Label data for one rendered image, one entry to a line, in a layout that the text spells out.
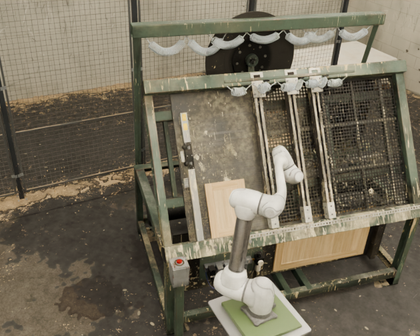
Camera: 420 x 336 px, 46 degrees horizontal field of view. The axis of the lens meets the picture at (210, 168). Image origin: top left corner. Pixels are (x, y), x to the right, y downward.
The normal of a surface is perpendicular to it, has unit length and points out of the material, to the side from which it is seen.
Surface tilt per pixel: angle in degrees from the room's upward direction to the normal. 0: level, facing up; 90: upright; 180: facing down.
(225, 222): 55
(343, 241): 90
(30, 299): 0
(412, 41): 90
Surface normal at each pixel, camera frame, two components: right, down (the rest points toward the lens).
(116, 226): 0.04, -0.84
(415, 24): -0.89, 0.22
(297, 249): 0.29, 0.52
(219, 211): 0.26, -0.05
